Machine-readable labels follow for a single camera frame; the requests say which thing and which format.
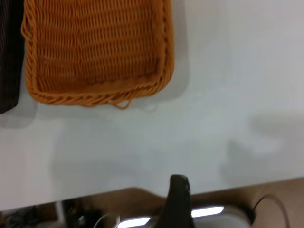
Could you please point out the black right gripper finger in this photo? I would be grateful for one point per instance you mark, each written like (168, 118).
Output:
(178, 202)

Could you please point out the orange wicker basket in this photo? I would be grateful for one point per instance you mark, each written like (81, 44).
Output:
(95, 47)

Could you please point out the black wicker basket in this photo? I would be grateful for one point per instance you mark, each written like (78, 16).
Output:
(9, 59)

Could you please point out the silver white metal housing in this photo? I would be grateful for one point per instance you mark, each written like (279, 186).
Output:
(213, 221)

